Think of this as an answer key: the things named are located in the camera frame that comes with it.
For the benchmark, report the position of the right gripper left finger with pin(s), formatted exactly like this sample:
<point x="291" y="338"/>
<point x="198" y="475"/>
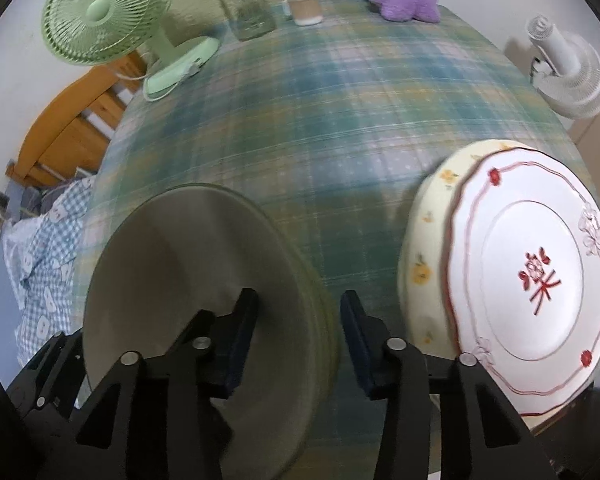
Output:
<point x="152" y="418"/>

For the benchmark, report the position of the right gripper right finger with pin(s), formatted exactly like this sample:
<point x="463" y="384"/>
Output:
<point x="482" y="435"/>

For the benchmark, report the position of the grey ceramic bowl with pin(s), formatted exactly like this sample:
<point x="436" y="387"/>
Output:
<point x="196" y="248"/>

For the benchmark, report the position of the blue checkered blanket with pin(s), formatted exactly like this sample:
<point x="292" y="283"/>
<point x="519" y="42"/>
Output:
<point x="40" y="253"/>

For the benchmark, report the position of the cream plate yellow flowers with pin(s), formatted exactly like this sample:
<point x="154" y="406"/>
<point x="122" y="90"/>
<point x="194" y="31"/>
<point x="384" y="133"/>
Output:
<point x="419" y="278"/>

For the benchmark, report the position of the white plate red pattern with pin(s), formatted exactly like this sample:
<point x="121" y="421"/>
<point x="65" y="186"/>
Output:
<point x="521" y="271"/>

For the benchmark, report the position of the plaid green tablecloth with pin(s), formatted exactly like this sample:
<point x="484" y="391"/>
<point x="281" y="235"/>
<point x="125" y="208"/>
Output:
<point x="330" y="129"/>

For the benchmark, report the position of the white clip fan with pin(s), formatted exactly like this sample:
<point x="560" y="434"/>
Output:
<point x="567" y="72"/>

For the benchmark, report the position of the green desk fan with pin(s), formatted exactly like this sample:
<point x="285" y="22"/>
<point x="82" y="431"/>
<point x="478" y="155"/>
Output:
<point x="96" y="32"/>

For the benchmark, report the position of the glass jar red lid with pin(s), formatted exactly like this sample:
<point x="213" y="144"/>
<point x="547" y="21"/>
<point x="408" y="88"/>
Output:
<point x="248" y="19"/>

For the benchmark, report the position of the cotton swab container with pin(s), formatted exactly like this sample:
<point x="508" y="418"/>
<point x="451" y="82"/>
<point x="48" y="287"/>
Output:
<point x="305" y="12"/>

